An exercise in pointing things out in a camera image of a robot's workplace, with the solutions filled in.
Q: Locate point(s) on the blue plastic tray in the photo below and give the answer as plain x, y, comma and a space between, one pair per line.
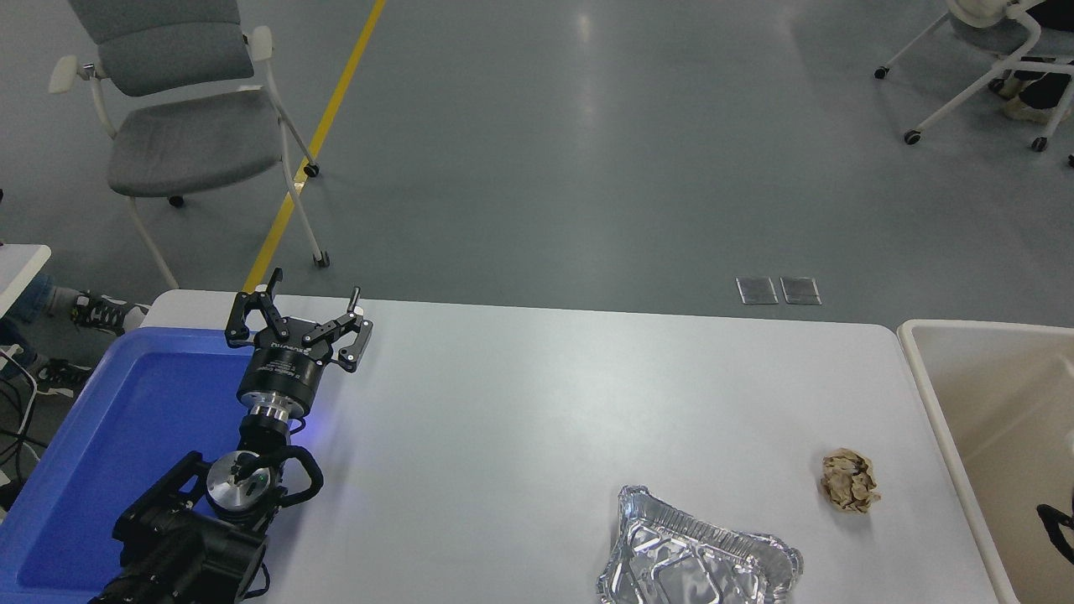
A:
126, 436

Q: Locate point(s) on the silver foil tray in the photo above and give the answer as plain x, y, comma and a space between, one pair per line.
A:
688, 562

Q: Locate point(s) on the grey chair with white frame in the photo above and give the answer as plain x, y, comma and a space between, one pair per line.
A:
193, 138

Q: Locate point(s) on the person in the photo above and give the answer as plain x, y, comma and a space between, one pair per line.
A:
1040, 92
105, 312

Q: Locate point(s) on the small white table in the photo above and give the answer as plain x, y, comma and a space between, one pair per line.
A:
18, 268

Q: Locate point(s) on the silver floor plate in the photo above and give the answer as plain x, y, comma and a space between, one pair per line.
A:
757, 290
800, 290

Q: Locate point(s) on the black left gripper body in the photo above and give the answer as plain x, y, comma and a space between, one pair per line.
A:
281, 373

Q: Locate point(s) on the white wheeled chair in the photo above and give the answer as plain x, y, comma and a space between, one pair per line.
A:
998, 50

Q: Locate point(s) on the large pale bin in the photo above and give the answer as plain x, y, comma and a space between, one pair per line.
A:
998, 419

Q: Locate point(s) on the crumpled tan paper ball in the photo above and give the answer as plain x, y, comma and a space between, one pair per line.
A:
850, 482

